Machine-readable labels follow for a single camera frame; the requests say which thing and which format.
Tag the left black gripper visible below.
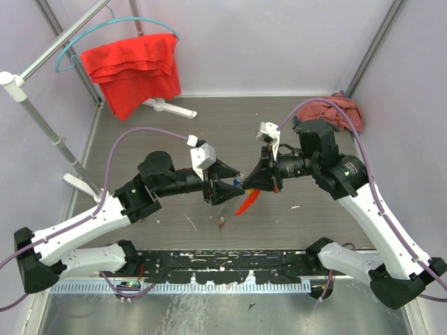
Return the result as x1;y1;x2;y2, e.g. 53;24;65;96
156;157;247;207

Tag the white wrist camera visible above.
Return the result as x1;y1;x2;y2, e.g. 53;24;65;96
186;135;217;181
256;121;280;160

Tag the white cable duct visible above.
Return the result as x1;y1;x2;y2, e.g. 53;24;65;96
50;280;312;295

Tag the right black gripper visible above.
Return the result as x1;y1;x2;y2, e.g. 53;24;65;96
242;142;318;193

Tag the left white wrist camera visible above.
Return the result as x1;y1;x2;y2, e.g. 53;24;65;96
186;135;217;181

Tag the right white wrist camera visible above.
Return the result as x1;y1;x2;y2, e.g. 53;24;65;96
256;121;280;160

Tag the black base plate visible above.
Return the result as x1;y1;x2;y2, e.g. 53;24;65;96
139;250;328;285

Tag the red cloth on hanger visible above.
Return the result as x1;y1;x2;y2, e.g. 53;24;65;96
80;33;182;121

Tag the pink shirt grey trim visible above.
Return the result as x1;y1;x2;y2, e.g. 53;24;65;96
296;96;364;132

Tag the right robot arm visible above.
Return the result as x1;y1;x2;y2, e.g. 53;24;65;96
242;119;446;310

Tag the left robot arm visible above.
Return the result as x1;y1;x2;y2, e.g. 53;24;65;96
14;149;244;294

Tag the white clothes rack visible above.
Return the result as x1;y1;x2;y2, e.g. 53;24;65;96
0;0;198;222

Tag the metal key organizer red handle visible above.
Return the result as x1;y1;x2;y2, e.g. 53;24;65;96
217;188;261;232

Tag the teal clothes hanger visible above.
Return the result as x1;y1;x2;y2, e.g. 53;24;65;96
54;4;180;73

